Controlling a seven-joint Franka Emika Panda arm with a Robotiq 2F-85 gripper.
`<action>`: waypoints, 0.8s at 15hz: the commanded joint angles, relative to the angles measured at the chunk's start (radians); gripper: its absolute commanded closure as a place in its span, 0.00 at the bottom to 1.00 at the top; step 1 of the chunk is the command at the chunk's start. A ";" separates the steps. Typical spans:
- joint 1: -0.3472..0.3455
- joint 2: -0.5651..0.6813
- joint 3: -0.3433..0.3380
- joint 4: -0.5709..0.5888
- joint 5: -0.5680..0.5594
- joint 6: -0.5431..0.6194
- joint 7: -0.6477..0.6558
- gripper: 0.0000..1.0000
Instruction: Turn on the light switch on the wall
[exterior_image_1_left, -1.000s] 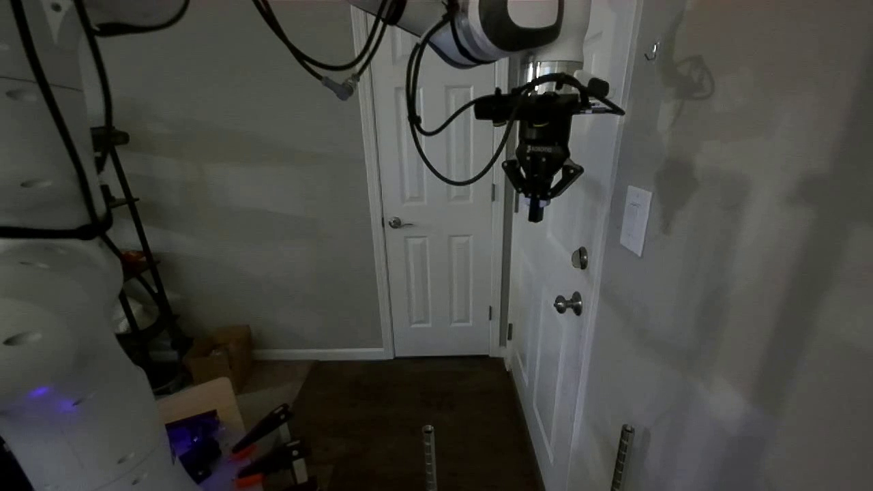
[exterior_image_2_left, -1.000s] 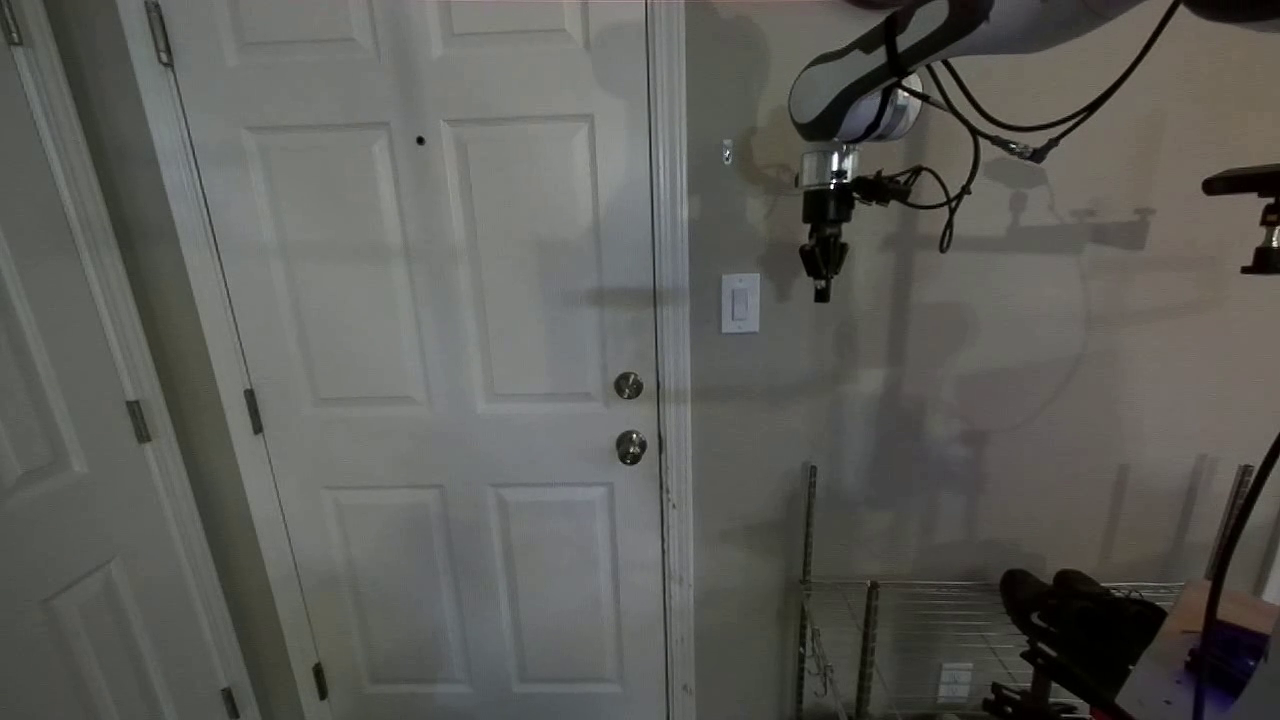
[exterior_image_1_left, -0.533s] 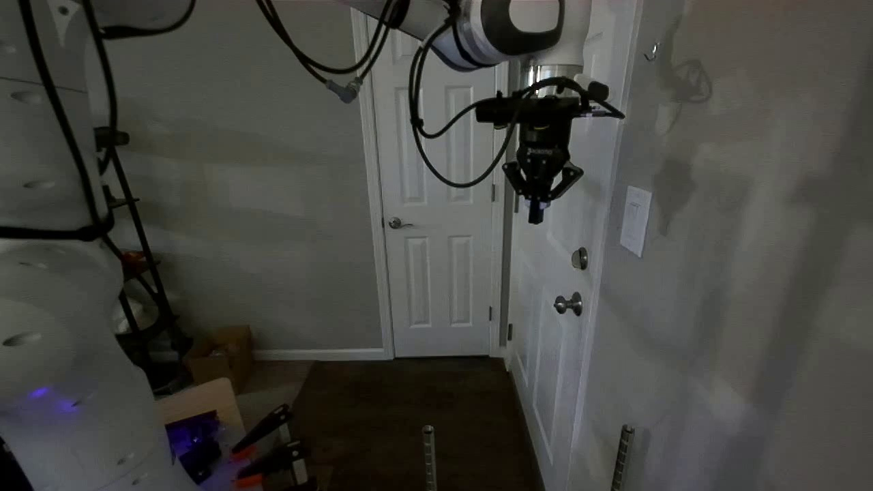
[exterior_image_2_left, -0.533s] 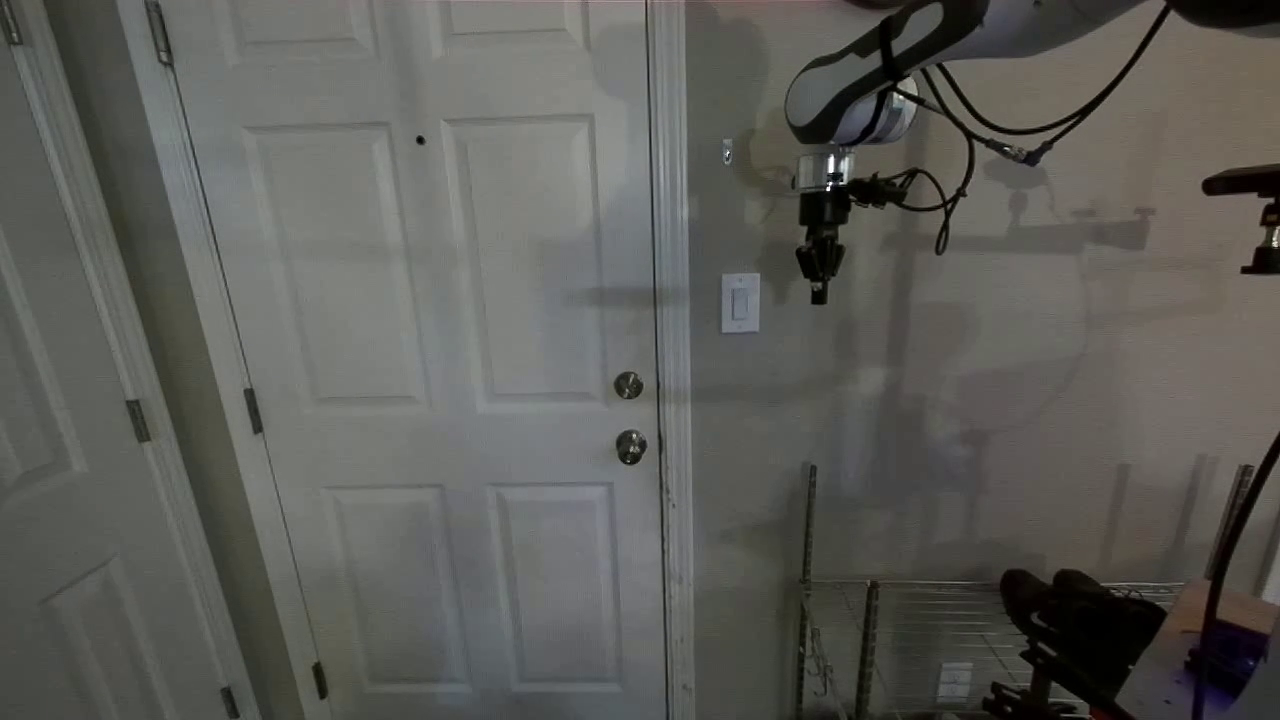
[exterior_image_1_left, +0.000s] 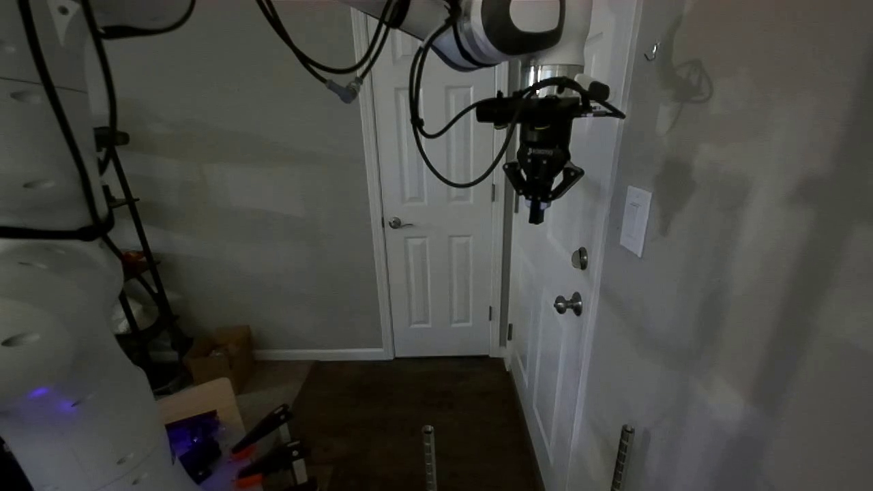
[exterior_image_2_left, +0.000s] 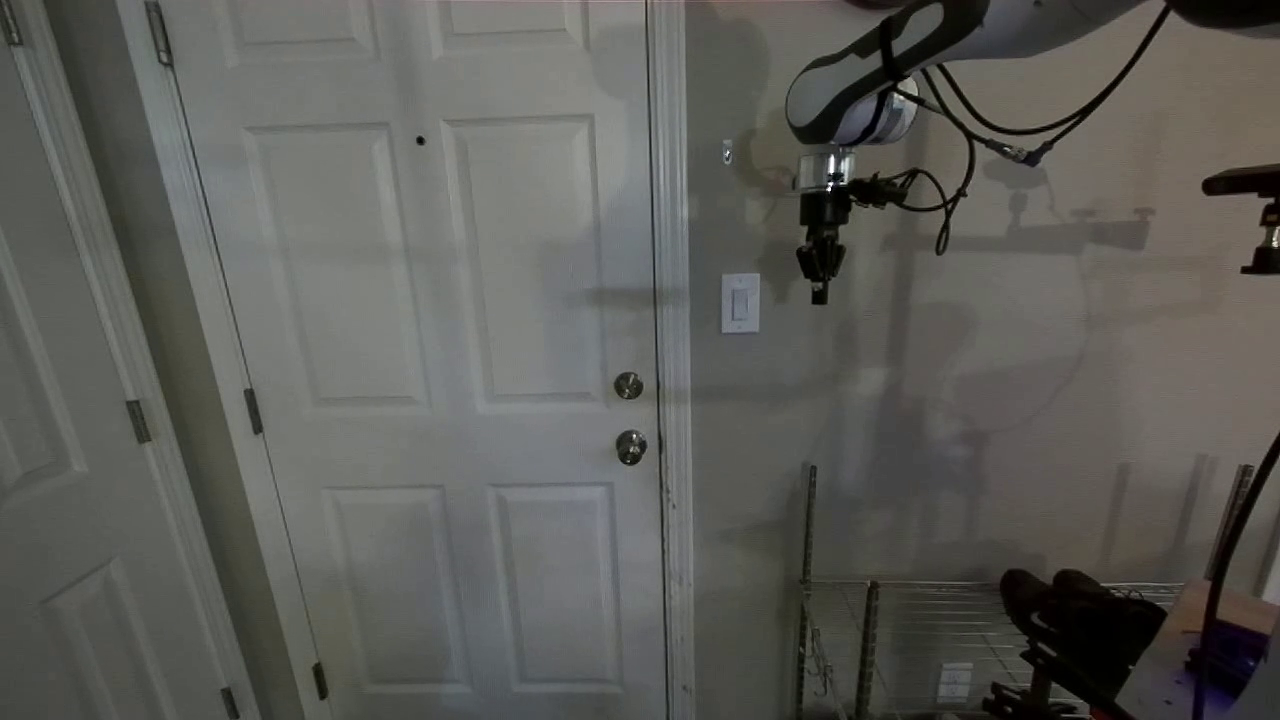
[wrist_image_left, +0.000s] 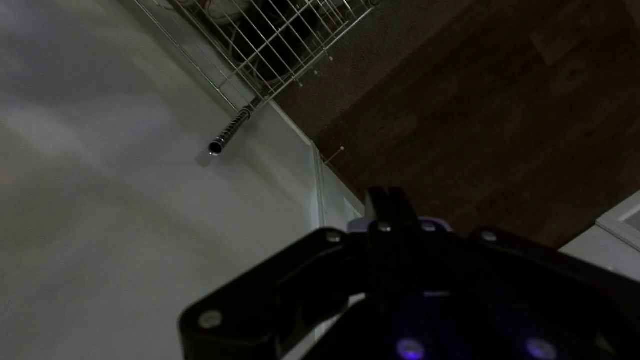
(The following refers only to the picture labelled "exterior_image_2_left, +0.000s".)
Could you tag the dark entry door hinge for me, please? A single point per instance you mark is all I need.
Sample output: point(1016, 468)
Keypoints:
point(255, 408)
point(321, 682)
point(157, 32)

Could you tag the round metal door knob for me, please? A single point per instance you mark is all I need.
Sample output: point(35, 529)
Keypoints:
point(631, 447)

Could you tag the white light switch plate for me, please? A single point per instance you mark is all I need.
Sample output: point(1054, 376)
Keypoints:
point(743, 300)

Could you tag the round metal deadbolt lock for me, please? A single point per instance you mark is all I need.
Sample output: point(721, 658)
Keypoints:
point(631, 385)

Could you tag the black camera on mount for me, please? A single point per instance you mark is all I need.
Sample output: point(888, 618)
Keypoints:
point(1255, 185)

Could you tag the dark closet door hinge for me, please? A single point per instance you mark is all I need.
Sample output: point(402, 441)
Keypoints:
point(136, 421)
point(231, 700)

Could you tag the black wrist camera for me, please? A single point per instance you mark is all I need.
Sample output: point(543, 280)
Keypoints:
point(883, 189)

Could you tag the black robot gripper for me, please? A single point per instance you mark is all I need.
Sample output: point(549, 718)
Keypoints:
point(823, 222)

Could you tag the small metal wall hook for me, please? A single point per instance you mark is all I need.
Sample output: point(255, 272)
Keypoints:
point(725, 149)

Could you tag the dark device with blue light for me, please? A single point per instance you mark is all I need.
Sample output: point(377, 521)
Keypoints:
point(1231, 662)

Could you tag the white panelled entry door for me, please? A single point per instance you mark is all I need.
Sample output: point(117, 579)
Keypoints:
point(425, 401)

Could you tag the white panelled closet door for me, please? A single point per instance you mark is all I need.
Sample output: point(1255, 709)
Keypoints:
point(54, 401)

